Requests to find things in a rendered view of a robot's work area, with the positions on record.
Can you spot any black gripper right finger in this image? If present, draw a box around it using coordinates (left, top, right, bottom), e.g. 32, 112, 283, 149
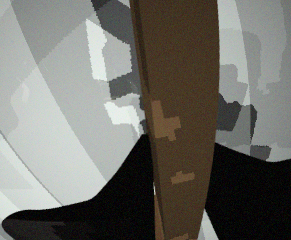
205, 143, 291, 240

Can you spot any long brown wooden rail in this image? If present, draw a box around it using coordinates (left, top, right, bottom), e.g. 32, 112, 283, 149
129, 0, 220, 240

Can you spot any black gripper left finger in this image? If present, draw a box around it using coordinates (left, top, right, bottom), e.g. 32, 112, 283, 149
1, 133, 156, 240

